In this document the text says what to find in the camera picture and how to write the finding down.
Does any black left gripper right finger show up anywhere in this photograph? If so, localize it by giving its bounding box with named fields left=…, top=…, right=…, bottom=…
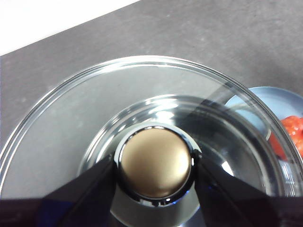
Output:
left=193, top=153, right=303, bottom=227

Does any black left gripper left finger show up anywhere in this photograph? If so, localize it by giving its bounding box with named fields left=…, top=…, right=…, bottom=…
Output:
left=0, top=153, right=118, bottom=227

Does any glass lid with green knob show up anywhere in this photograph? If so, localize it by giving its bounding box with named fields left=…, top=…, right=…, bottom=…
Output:
left=0, top=55, right=303, bottom=227

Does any orange pumpkin with green stem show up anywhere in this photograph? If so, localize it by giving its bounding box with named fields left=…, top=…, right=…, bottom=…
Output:
left=268, top=115, right=303, bottom=162

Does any blue round plate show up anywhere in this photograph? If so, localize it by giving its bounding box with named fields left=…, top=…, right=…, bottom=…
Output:
left=223, top=86, right=303, bottom=180

